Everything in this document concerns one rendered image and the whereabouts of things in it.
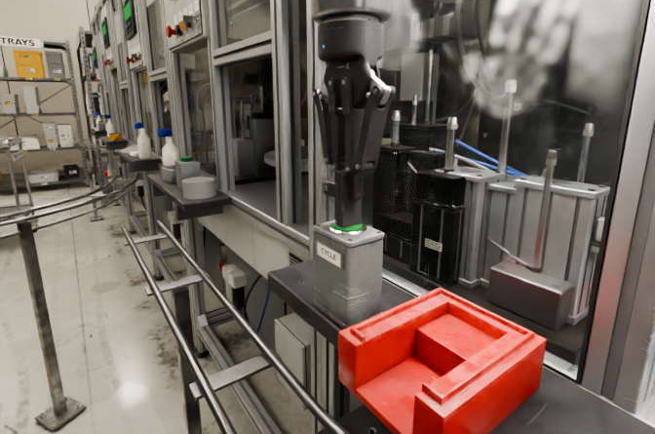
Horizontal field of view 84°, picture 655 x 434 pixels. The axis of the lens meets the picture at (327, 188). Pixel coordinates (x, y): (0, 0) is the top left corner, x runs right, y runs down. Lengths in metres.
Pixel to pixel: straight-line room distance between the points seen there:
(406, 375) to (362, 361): 0.05
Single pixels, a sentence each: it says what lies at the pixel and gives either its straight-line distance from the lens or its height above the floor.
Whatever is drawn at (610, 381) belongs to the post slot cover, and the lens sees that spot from 0.47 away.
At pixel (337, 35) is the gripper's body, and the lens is 0.42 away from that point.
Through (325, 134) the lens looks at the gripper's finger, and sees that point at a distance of 0.47.
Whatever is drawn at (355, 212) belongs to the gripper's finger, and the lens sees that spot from 0.46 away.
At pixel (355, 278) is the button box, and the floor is 0.98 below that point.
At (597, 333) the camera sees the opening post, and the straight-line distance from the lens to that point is 0.45.
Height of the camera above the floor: 1.18
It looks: 13 degrees down
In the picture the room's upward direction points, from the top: straight up
